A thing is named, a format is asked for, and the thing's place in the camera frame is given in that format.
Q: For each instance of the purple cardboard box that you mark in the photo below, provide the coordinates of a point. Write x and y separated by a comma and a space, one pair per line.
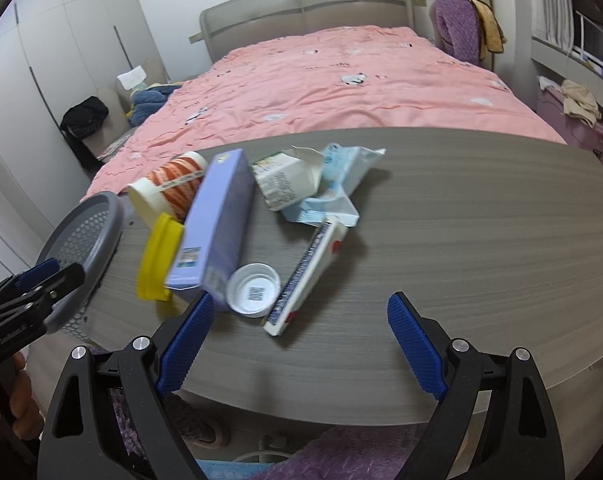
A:
216, 210

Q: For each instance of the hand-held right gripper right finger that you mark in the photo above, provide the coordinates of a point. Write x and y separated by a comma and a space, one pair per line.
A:
416, 345

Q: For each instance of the grey mesh trash bin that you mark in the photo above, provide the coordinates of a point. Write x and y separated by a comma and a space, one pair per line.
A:
81, 240

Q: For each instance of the person's purple fuzzy pants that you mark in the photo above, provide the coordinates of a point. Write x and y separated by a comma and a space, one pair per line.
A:
331, 452

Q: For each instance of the light blue wet wipes packet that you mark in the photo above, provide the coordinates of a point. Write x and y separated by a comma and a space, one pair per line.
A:
351, 165

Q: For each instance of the blue cloth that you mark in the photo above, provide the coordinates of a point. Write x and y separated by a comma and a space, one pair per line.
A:
149, 102

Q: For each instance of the white wardrobe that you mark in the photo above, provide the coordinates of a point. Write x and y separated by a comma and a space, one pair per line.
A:
56, 35

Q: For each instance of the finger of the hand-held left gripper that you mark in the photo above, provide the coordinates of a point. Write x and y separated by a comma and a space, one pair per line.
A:
38, 271
68, 277

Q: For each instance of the grey window ledge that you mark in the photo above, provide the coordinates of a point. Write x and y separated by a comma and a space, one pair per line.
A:
546, 55

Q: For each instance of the white cup with orange pattern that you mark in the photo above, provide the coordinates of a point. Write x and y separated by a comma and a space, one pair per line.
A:
174, 185

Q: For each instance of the black bag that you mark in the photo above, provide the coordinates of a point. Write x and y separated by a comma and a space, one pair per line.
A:
83, 115

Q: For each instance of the purple fuzzy blanket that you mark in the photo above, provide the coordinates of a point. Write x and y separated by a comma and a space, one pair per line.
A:
459, 25

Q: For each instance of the bed with pink cover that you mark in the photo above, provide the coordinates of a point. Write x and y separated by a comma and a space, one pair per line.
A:
331, 95

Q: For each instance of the grey bed headboard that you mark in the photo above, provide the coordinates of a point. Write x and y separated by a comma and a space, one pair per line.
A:
301, 15

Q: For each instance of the beige crumpled cloth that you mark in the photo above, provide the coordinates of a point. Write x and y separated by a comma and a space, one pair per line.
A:
579, 100

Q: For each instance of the white round cap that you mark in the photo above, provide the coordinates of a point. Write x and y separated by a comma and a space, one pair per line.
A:
254, 290

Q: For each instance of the yellow plastic lid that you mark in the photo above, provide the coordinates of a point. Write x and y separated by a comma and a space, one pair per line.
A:
156, 255

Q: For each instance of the white torn carton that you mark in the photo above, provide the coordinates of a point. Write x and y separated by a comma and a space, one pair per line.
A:
281, 180

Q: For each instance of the white metal rail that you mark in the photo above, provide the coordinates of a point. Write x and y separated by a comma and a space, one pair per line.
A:
581, 30

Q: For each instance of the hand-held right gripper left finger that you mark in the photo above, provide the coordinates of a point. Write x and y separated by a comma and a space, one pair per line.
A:
186, 345

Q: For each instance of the pink storage box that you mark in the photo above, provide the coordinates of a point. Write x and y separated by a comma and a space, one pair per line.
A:
579, 132

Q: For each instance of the beige chair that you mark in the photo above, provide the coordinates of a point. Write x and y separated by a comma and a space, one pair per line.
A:
113, 105

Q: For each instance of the white paper sheet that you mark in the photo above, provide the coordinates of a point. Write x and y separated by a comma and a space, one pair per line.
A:
131, 78

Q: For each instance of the person's left hand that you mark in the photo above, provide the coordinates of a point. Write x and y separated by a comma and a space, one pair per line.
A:
23, 400

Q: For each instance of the long white toothpaste box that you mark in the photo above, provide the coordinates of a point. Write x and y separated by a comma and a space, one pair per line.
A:
316, 265

